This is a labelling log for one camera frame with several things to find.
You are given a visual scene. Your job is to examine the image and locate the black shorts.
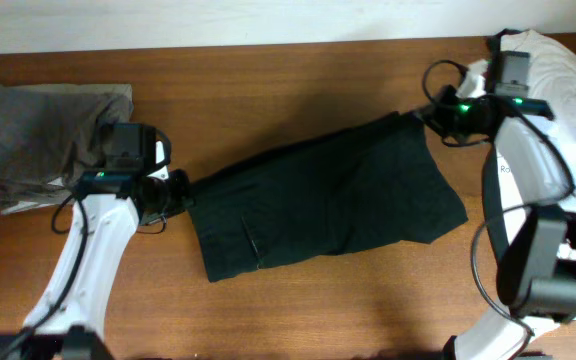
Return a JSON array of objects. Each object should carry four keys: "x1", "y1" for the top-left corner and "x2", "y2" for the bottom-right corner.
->
[{"x1": 189, "y1": 112, "x2": 467, "y2": 282}]

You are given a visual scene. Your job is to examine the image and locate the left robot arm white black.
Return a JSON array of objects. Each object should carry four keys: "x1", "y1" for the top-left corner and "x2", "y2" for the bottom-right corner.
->
[{"x1": 0, "y1": 123, "x2": 189, "y2": 360}]

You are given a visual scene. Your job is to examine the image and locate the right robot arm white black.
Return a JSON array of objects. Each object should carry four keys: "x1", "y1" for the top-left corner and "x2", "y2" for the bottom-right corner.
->
[{"x1": 414, "y1": 51, "x2": 576, "y2": 359}]

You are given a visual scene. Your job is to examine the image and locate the dark garment under t-shirt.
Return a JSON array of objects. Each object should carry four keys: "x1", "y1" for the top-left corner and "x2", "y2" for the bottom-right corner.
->
[{"x1": 481, "y1": 28, "x2": 524, "y2": 266}]

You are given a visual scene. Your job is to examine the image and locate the white printed t-shirt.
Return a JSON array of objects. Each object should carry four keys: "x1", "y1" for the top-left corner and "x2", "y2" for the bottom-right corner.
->
[{"x1": 460, "y1": 28, "x2": 576, "y2": 341}]

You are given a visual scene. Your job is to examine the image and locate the grey folded garment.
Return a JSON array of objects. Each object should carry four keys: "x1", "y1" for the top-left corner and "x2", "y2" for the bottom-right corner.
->
[{"x1": 0, "y1": 84, "x2": 133, "y2": 213}]

